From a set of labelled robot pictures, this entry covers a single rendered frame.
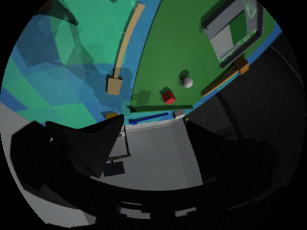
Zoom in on blue putter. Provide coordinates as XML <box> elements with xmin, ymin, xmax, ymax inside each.
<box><xmin>129</xmin><ymin>113</ymin><xmax>169</xmax><ymax>125</ymax></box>

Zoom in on white golf ball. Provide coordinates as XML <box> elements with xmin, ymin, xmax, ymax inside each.
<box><xmin>182</xmin><ymin>77</ymin><xmax>193</xmax><ymax>88</ymax></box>

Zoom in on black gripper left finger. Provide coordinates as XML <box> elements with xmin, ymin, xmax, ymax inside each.
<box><xmin>44</xmin><ymin>114</ymin><xmax>125</xmax><ymax>179</ymax></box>

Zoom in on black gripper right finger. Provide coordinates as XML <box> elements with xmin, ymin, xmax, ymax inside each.
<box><xmin>186</xmin><ymin>121</ymin><xmax>256</xmax><ymax>182</ymax></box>

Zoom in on red cube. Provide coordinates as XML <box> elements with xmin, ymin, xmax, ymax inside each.
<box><xmin>162</xmin><ymin>90</ymin><xmax>176</xmax><ymax>105</ymax></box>

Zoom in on dark green rectangular mat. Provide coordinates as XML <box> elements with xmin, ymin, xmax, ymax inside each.
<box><xmin>130</xmin><ymin>0</ymin><xmax>276</xmax><ymax>108</ymax></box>

